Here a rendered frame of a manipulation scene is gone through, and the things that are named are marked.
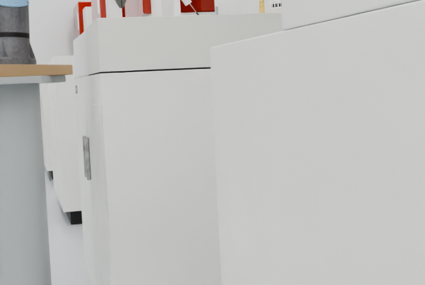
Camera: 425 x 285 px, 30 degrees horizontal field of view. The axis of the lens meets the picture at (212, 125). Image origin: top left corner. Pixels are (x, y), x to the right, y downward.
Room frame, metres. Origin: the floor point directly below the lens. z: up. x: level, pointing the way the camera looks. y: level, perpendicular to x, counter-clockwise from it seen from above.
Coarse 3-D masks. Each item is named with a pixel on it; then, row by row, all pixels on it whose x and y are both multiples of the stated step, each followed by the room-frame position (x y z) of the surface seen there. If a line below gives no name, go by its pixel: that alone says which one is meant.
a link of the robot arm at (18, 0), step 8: (0, 0) 2.29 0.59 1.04; (8, 0) 2.29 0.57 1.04; (16, 0) 2.30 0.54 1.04; (24, 0) 2.32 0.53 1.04; (0, 8) 2.29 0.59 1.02; (8, 8) 2.29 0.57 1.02; (16, 8) 2.30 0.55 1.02; (24, 8) 2.32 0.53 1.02; (0, 16) 2.29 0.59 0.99; (8, 16) 2.29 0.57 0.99; (16, 16) 2.30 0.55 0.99; (24, 16) 2.32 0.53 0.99; (0, 24) 2.29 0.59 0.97; (8, 24) 2.29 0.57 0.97; (16, 24) 2.29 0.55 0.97; (24, 24) 2.32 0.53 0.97; (24, 32) 2.31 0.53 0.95
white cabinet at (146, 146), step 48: (96, 96) 2.27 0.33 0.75; (144, 96) 2.17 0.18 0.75; (192, 96) 2.20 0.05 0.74; (96, 144) 2.32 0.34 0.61; (144, 144) 2.17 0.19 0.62; (192, 144) 2.20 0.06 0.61; (96, 192) 2.41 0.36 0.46; (144, 192) 2.17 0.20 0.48; (192, 192) 2.20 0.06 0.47; (96, 240) 2.50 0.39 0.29; (144, 240) 2.16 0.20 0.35; (192, 240) 2.20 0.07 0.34
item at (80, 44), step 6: (78, 36) 2.76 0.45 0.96; (84, 36) 2.54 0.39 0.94; (78, 42) 2.77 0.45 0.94; (84, 42) 2.55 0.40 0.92; (78, 48) 2.78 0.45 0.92; (84, 48) 2.56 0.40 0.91; (78, 54) 2.80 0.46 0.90; (84, 54) 2.58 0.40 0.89; (78, 60) 2.81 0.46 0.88; (84, 60) 2.59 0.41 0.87; (78, 66) 2.83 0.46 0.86; (84, 66) 2.60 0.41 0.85; (78, 72) 2.84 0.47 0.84; (84, 72) 2.61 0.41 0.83
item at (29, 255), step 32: (0, 96) 2.26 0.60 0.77; (32, 96) 2.29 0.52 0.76; (0, 128) 2.26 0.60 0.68; (32, 128) 2.29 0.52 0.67; (0, 160) 2.26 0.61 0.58; (32, 160) 2.28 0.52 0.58; (0, 192) 2.26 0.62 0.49; (32, 192) 2.28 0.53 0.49; (0, 224) 2.27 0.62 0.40; (32, 224) 2.27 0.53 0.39; (0, 256) 2.27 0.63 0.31; (32, 256) 2.27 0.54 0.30
